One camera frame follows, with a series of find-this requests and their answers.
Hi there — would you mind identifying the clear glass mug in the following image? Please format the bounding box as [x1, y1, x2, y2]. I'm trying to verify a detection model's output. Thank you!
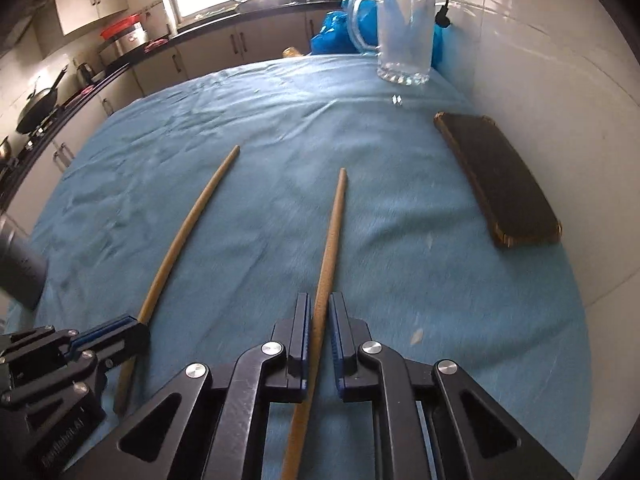
[347, 0, 436, 87]

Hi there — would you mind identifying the black chopstick holder cup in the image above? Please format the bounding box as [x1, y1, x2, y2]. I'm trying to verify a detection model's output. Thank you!
[0, 217, 48, 310]

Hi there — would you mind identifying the black wok pan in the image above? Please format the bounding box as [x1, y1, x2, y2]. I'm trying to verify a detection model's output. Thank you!
[15, 65, 68, 134]

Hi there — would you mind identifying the blue plastic bag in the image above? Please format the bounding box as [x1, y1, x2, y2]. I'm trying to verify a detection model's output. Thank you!
[310, 0, 444, 68]

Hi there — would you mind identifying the wooden chopstick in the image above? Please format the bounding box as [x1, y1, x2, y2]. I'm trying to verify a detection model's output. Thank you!
[280, 168, 347, 480]
[113, 145, 241, 417]

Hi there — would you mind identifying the blue towel table cloth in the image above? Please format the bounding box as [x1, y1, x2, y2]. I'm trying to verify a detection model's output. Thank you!
[6, 55, 591, 472]

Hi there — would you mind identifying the black phone brown case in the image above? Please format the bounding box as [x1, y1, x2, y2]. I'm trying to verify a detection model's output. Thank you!
[434, 112, 562, 249]

